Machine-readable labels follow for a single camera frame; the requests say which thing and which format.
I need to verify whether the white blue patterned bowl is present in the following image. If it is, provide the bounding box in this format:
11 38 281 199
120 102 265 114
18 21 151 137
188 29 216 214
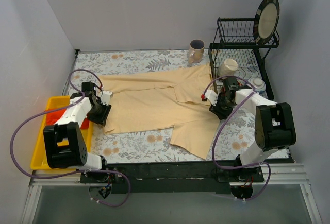
249 77 266 95

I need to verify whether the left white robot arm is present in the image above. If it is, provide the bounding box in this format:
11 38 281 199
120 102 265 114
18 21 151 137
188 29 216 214
43 82 113 183

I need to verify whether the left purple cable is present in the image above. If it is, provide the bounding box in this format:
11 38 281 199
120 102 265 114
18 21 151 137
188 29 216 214
9 68 131 208

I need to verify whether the aluminium frame rail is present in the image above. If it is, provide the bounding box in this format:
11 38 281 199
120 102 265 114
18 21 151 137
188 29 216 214
30 159 322 223

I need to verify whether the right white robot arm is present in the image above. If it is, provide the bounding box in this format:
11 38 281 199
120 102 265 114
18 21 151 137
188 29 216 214
201 75 296 182

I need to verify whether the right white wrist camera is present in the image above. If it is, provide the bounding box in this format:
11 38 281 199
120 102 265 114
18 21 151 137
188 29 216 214
201 89 218 106

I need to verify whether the orange red cloth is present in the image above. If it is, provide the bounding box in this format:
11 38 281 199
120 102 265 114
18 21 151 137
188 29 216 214
45 109 90 130

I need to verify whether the black rimmed beige plate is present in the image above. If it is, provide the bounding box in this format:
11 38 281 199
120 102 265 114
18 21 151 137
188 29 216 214
253 0 280 45

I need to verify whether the floral table mat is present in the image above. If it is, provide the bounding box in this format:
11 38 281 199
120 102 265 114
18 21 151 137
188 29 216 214
74 50 255 163

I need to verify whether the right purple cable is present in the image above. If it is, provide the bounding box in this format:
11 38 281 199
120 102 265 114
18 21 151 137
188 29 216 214
202 76 271 201

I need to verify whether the beige t shirt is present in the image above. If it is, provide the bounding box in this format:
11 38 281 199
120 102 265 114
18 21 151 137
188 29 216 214
100 64 219 159

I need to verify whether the pink ceramic mug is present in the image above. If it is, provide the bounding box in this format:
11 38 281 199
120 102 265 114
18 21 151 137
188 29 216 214
188 39 205 64

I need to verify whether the purple cable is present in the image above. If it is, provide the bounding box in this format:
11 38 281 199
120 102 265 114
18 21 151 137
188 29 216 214
9 68 131 208
202 76 271 201

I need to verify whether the black wire dish rack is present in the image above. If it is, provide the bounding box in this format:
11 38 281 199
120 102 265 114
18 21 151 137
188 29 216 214
208 18 279 100

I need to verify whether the yellow plastic tray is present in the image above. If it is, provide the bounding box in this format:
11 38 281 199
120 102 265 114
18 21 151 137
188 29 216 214
30 96 93 170

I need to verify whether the cream ceramic cup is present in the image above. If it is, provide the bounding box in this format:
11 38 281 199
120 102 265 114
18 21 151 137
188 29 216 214
217 58 238 77

